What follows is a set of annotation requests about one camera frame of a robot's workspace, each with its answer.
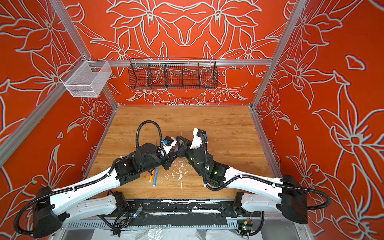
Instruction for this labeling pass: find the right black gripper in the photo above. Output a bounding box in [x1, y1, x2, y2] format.
[173, 137, 206, 179]

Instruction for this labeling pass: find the orange marker pen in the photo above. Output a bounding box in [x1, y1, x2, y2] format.
[149, 170, 155, 183]

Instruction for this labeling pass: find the blue marker pen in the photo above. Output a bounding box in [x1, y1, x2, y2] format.
[152, 167, 159, 187]

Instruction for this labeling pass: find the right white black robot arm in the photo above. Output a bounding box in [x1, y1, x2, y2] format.
[176, 136, 309, 225]

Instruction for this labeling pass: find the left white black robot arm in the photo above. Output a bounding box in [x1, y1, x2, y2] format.
[31, 144, 178, 239]

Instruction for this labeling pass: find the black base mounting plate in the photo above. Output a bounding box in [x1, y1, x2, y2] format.
[101, 198, 262, 227]

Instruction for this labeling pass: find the small green circuit board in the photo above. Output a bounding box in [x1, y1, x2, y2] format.
[238, 220, 255, 237]

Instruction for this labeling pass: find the white mesh basket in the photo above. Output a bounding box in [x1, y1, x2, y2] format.
[59, 56, 112, 98]

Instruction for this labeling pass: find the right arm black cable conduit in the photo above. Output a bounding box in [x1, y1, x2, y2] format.
[200, 134, 332, 211]

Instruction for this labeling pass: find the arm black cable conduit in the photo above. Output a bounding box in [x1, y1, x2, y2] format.
[200, 134, 332, 211]
[13, 120, 164, 235]

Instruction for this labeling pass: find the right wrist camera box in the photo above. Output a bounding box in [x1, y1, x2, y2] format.
[190, 128, 206, 150]

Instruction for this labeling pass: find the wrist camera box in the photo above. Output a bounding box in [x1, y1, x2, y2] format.
[190, 128, 206, 150]
[160, 136, 177, 157]

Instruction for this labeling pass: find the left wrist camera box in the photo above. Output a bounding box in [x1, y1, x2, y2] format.
[160, 136, 177, 157]

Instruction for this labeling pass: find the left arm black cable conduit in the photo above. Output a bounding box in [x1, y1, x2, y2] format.
[13, 120, 164, 235]

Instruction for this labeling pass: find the white slotted cable duct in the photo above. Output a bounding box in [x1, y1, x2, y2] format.
[64, 219, 239, 230]

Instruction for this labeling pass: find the black wire basket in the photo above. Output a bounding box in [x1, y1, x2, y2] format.
[128, 58, 219, 90]

